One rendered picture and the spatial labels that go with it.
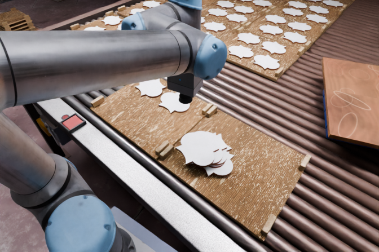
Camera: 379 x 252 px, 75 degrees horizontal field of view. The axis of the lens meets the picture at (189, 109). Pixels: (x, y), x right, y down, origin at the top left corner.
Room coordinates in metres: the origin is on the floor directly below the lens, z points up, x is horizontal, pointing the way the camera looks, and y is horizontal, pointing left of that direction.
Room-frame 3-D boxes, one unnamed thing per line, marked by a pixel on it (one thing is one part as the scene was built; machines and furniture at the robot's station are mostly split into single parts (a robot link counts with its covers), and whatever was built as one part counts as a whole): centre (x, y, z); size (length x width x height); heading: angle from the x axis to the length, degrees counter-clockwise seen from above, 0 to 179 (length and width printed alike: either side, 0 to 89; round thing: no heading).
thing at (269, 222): (0.27, -0.22, 0.95); 0.06 x 0.02 x 0.03; 140
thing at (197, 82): (0.58, 0.00, 1.27); 0.12 x 0.09 x 0.16; 153
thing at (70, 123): (0.69, 0.48, 0.92); 0.06 x 0.06 x 0.01; 50
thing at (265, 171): (0.50, -0.16, 0.93); 0.41 x 0.35 x 0.02; 50
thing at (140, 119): (0.77, 0.16, 0.93); 0.41 x 0.35 x 0.02; 50
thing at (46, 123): (0.81, 0.63, 0.77); 0.14 x 0.11 x 0.18; 50
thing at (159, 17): (0.48, 0.07, 1.42); 0.11 x 0.11 x 0.08; 45
